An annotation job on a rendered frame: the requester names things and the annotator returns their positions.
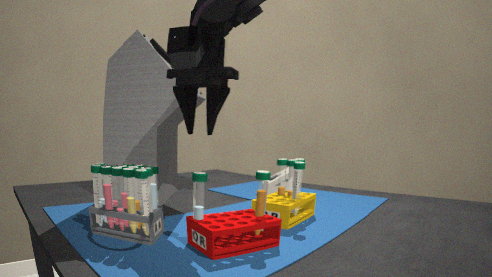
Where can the yellow rack with round wells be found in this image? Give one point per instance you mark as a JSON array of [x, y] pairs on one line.
[[284, 203]]

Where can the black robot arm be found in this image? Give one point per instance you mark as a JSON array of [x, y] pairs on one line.
[[206, 48]]

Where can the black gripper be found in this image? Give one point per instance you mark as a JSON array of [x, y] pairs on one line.
[[199, 77]]

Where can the blue bench mat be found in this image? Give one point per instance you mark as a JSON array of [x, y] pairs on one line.
[[172, 256]]

